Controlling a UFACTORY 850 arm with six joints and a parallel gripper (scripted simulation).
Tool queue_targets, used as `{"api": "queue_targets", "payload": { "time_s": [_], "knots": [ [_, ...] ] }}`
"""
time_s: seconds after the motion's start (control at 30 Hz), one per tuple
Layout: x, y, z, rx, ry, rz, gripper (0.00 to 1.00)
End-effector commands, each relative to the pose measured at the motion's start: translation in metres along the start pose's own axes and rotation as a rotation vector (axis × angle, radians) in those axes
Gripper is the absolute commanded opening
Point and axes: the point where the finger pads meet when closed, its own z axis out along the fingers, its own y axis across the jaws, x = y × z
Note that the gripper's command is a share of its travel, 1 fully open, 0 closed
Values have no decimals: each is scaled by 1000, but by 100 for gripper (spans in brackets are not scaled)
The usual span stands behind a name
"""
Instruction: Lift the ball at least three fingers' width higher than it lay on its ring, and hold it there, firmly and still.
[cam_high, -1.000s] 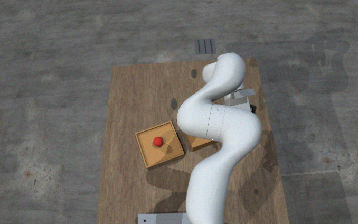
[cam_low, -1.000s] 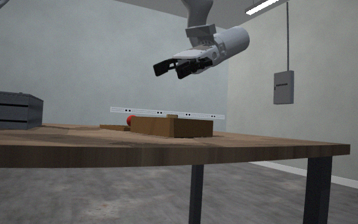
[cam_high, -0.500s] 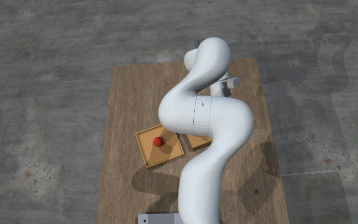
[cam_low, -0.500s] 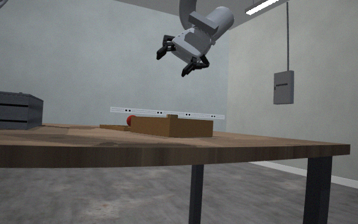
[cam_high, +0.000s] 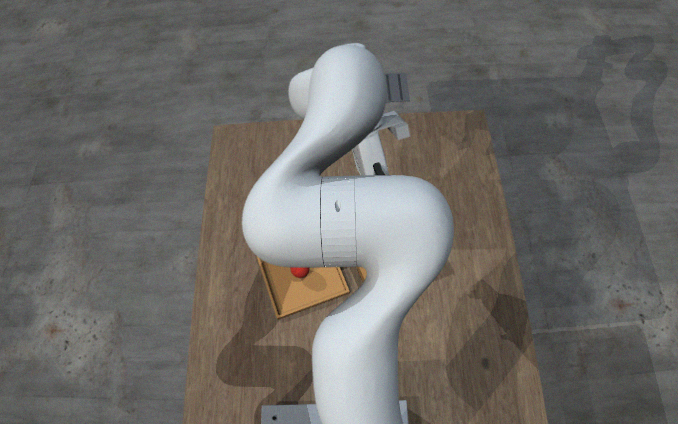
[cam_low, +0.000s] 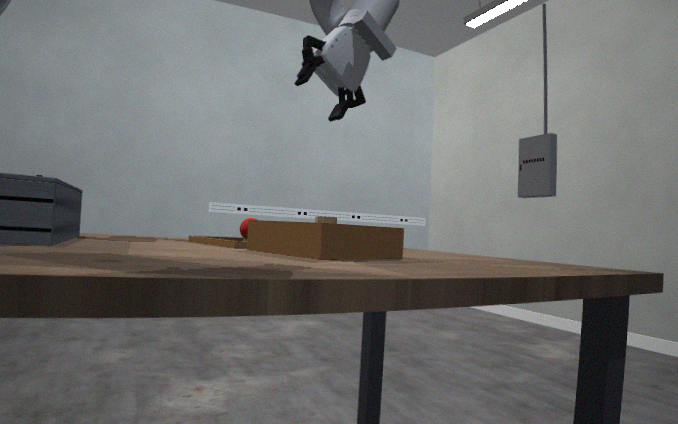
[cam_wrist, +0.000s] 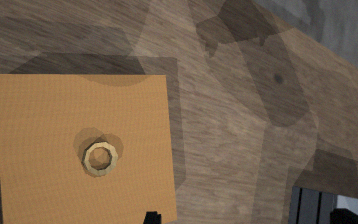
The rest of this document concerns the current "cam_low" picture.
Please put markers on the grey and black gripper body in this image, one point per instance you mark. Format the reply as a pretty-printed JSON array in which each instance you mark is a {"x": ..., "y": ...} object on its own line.
[{"x": 347, "y": 56}]

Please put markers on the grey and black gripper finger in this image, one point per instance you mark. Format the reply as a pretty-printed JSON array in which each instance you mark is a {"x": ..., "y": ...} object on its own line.
[
  {"x": 309, "y": 61},
  {"x": 339, "y": 109}
]

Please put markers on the tan square board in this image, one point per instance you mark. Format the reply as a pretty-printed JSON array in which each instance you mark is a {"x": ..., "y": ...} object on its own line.
[{"x": 325, "y": 239}]

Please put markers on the red ball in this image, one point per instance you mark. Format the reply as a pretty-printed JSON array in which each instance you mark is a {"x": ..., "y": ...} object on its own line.
[{"x": 244, "y": 227}]

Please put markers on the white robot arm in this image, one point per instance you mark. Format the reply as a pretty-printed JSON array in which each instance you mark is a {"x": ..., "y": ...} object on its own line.
[{"x": 328, "y": 15}]

